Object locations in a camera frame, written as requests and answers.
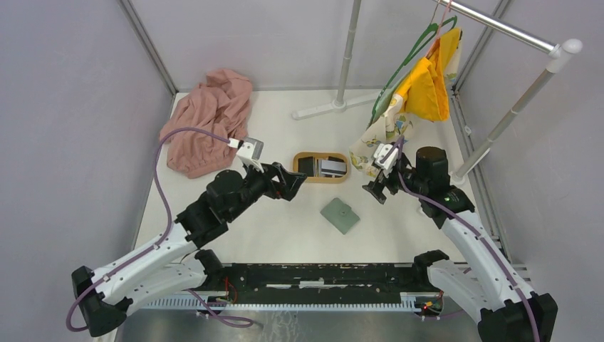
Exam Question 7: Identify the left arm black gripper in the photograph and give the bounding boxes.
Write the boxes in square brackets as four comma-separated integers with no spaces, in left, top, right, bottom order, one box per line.
[226,157,306,221]

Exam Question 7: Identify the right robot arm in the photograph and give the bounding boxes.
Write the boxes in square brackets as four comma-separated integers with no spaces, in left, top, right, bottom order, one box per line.
[364,143,558,341]

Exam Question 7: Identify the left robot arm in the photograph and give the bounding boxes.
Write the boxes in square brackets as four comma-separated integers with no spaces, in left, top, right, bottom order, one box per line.
[68,162,307,337]

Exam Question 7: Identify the black card in tray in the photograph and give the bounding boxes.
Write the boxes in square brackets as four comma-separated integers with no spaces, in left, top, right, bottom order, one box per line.
[298,157,316,177]

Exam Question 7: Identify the white striped card in tray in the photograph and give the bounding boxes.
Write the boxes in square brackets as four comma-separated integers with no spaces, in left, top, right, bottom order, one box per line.
[319,160,347,177]

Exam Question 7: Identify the cartoon print hanging garment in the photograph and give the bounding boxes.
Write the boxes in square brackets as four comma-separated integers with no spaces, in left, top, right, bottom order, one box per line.
[349,27,464,180]

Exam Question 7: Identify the pink crumpled cloth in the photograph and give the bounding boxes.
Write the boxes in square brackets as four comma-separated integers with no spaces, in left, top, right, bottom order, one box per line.
[160,68,253,179]

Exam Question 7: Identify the yellow hanging garment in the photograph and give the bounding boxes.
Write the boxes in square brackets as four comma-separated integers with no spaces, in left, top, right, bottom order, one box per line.
[395,28,463,122]

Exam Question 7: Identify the green clothes hanger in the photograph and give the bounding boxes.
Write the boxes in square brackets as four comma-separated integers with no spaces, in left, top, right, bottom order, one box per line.
[369,16,460,125]

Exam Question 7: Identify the pink clothes hanger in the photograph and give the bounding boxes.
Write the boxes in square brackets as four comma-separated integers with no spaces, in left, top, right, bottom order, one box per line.
[425,0,454,58]

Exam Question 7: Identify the white clothes rack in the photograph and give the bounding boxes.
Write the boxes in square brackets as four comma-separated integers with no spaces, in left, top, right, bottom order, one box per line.
[291,0,583,185]

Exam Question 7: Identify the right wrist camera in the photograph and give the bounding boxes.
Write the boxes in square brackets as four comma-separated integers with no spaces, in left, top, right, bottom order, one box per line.
[372,143,400,177]

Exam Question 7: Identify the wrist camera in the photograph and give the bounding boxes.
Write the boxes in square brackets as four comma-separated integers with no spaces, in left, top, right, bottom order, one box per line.
[229,138,264,173]
[372,143,400,177]

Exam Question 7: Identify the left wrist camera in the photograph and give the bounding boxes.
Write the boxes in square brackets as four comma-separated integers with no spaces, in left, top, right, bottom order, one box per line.
[229,138,264,173]

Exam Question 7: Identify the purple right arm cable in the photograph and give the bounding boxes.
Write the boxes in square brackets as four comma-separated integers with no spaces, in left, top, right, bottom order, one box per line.
[382,135,542,342]

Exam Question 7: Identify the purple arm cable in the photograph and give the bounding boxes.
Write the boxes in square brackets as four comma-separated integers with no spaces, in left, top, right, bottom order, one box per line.
[65,127,256,333]
[382,135,542,342]

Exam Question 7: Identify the white cable duct strip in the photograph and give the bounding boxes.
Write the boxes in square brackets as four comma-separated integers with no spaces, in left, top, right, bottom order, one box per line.
[141,294,419,313]

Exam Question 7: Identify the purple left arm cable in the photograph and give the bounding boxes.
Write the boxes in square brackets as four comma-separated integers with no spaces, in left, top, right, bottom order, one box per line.
[65,127,256,333]

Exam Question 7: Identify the aluminium frame rails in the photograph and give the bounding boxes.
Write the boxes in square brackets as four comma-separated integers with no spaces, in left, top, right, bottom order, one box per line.
[92,261,551,342]

